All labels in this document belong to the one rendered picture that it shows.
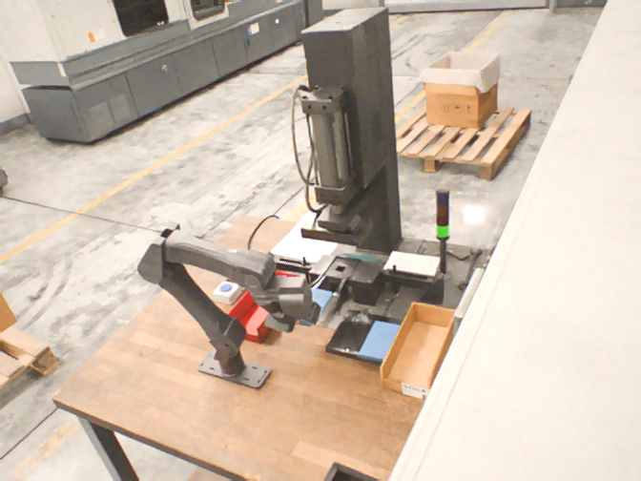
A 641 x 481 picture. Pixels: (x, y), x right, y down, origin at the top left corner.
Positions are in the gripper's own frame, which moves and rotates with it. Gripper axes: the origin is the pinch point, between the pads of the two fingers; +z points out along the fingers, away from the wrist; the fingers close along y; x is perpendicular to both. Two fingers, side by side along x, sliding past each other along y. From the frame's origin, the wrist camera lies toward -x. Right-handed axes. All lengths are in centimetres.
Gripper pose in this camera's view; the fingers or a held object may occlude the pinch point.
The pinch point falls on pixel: (296, 320)
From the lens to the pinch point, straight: 135.1
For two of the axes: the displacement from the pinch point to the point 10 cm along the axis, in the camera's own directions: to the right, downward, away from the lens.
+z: 3.2, 4.4, 8.4
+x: -8.9, -1.4, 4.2
